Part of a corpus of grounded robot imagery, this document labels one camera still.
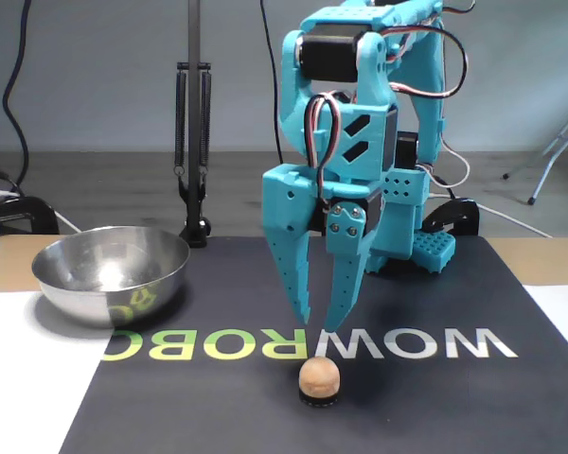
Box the black mat with WOWROBO print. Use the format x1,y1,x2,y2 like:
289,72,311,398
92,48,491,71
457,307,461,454
59,236,568,454

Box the dark blue cable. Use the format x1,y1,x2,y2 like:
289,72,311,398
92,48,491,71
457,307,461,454
2,0,33,195

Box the wooden ball with black base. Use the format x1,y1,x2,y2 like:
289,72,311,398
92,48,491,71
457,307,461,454
297,357,341,409

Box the red white black servo cable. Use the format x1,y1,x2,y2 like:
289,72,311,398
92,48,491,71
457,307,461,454
425,136,472,190
382,0,470,100
304,93,343,214

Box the metal bowl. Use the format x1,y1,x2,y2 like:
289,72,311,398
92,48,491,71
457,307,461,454
31,225,191,330

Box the thin black cable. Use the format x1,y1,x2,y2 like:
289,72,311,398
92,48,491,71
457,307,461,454
258,0,285,165

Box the right black clamp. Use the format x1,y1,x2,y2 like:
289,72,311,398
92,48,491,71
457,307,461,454
173,0,214,251

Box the grey metal stand legs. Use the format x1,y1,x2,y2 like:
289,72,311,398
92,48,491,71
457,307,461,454
501,98,568,207

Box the black table clamp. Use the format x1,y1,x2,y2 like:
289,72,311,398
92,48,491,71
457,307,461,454
420,198,480,237
0,196,61,236

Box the teal gripper with motor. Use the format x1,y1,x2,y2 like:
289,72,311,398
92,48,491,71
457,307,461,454
262,163,385,336

